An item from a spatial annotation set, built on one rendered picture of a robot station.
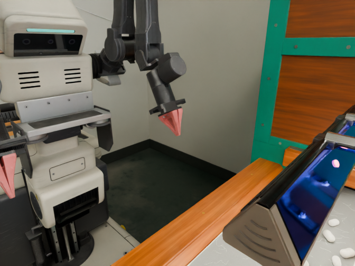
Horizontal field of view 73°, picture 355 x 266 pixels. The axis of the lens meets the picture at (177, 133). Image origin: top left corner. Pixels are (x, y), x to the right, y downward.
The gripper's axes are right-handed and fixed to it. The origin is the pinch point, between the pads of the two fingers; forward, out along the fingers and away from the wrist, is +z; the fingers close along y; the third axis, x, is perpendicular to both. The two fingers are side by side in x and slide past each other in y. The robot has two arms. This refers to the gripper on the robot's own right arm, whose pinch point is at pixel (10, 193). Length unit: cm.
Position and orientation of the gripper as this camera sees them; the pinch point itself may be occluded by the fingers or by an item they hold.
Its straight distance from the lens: 53.5
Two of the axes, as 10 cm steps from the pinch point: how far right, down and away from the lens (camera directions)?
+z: 3.4, 9.4, 0.2
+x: -6.5, 2.2, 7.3
